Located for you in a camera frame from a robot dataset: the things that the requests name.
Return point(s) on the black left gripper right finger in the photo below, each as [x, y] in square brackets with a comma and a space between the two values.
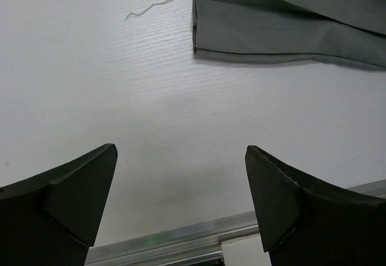
[303, 220]

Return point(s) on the aluminium table edge rail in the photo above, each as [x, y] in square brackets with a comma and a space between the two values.
[219, 228]

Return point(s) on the loose grey thread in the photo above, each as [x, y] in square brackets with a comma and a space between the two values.
[139, 14]

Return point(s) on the grey pleated skirt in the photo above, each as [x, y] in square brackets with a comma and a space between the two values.
[348, 33]

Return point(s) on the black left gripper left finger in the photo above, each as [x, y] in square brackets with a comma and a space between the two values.
[53, 218]

